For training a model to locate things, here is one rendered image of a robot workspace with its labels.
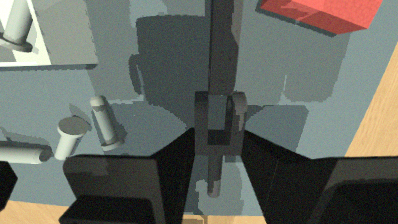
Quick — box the white divided parts tray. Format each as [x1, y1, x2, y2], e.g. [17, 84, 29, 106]
[0, 0, 98, 67]

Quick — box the salmon-red block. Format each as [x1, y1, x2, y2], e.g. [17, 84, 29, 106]
[260, 0, 383, 34]

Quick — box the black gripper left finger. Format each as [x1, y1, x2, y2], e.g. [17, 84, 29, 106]
[63, 128, 195, 224]

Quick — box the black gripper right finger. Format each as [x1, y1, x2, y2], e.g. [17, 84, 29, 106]
[241, 130, 398, 224]

